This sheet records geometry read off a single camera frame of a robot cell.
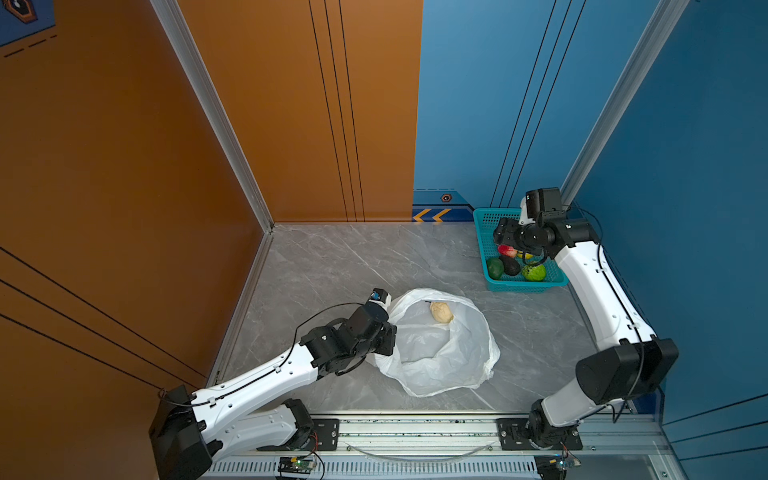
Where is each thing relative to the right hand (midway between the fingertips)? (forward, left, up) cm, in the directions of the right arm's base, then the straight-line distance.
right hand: (502, 235), depth 81 cm
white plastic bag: (-25, +19, -24) cm, 39 cm away
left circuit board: (-49, +54, -28) cm, 77 cm away
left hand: (-22, +29, -12) cm, 38 cm away
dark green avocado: (+6, -4, -22) cm, 24 cm away
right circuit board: (-49, -8, -30) cm, 58 cm away
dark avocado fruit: (+7, -10, -22) cm, 25 cm away
